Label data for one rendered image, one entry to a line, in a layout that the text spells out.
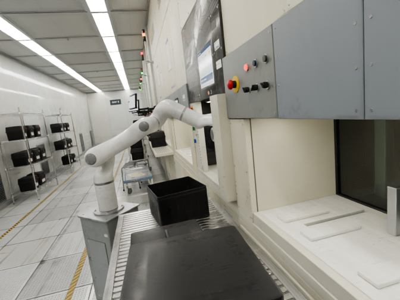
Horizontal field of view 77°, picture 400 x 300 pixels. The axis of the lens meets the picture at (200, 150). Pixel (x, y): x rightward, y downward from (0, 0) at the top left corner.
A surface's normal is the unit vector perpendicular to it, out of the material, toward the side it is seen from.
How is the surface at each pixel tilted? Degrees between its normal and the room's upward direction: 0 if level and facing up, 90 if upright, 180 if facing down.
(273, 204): 90
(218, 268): 0
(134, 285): 0
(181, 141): 90
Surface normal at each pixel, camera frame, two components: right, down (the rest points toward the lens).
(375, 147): -0.96, 0.15
